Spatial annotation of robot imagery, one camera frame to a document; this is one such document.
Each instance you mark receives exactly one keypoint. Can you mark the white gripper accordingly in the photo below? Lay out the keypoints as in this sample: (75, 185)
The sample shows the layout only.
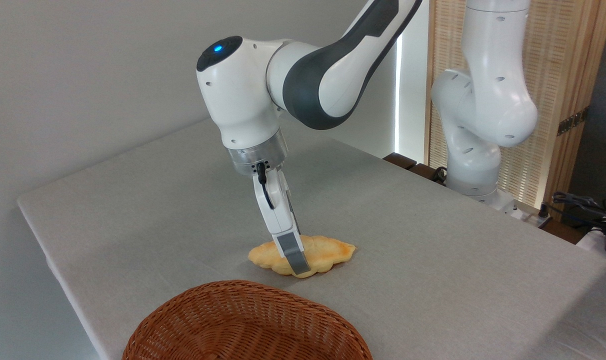
(279, 210)

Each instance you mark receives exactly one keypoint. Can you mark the golden leaf-shaped bread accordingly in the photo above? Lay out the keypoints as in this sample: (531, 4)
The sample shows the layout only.
(328, 252)

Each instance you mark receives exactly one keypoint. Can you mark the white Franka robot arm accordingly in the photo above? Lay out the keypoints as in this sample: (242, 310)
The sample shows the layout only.
(243, 100)

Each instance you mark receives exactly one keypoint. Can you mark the brown wicker basket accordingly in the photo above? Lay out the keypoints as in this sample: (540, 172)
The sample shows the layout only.
(243, 325)

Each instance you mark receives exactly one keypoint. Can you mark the grey tablecloth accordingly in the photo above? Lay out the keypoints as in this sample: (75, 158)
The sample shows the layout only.
(433, 280)

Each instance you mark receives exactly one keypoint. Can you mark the dark wooden furniture edge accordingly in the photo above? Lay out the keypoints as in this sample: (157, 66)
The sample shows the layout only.
(400, 161)

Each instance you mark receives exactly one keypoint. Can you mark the white power strip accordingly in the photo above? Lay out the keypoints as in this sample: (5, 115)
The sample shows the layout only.
(530, 214)

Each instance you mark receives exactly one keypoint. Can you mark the dark metal screen hinge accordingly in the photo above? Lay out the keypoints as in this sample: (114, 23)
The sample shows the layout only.
(572, 121)

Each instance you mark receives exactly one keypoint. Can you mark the wooden slatted folding screen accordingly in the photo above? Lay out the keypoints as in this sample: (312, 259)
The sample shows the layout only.
(558, 65)

